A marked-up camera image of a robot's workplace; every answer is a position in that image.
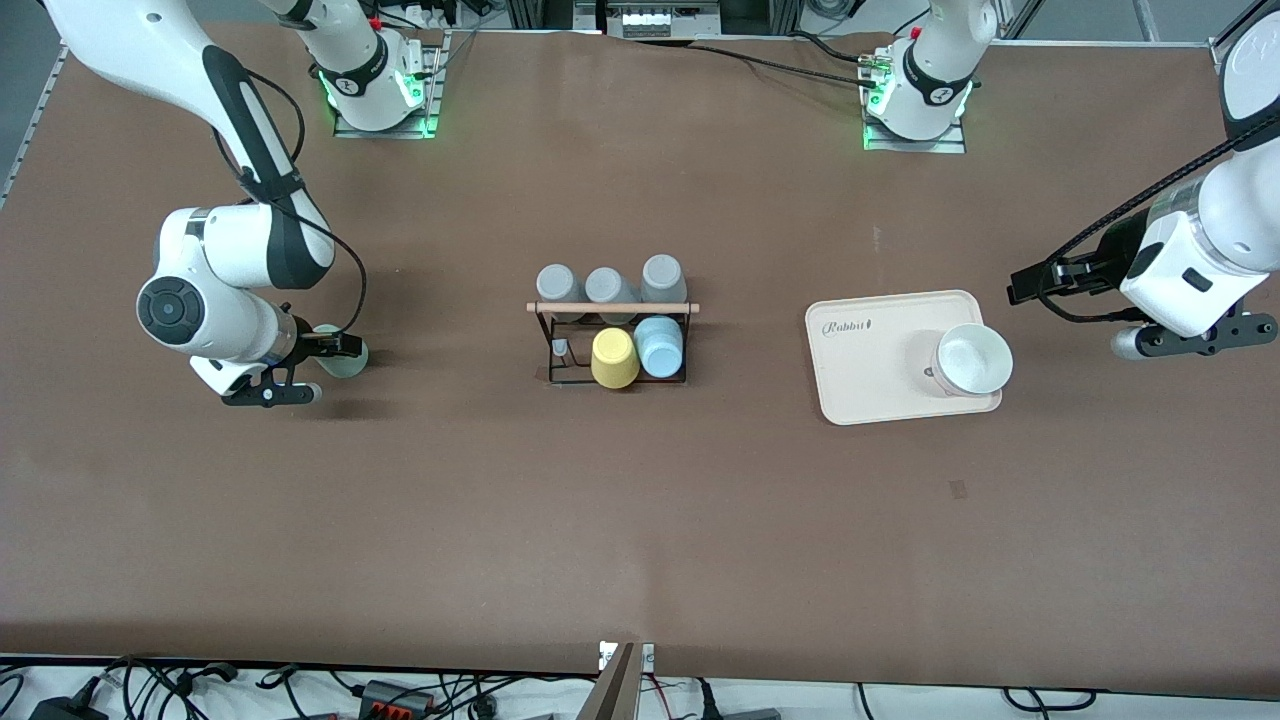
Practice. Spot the black power adapter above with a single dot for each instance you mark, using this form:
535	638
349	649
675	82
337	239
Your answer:
65	710

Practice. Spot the yellow cup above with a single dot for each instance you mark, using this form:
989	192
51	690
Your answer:
615	358

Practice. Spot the light blue cup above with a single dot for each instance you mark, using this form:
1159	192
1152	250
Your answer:
659	348

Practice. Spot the beige rabbit print tray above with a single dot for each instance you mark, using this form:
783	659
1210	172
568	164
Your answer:
870	350

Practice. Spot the white bowl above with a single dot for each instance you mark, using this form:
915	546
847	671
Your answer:
970	360

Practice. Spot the black orange connector block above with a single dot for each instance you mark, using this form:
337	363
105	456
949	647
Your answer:
395	698

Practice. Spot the white bracket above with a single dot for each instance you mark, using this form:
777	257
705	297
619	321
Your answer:
648	657

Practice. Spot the grey metal post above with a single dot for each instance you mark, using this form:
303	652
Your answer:
612	695

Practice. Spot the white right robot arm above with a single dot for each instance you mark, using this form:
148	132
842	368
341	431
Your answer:
230	250

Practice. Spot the pale green cup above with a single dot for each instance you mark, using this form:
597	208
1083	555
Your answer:
345	366

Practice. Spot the grey cup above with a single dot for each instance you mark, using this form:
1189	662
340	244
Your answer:
558	283
663	275
605	285

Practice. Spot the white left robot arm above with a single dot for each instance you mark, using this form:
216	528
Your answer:
1240	210

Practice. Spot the aluminium frame rail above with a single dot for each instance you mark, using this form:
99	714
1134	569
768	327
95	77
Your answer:
1222	45
30	130

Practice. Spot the grey power strip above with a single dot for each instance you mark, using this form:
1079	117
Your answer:
660	18

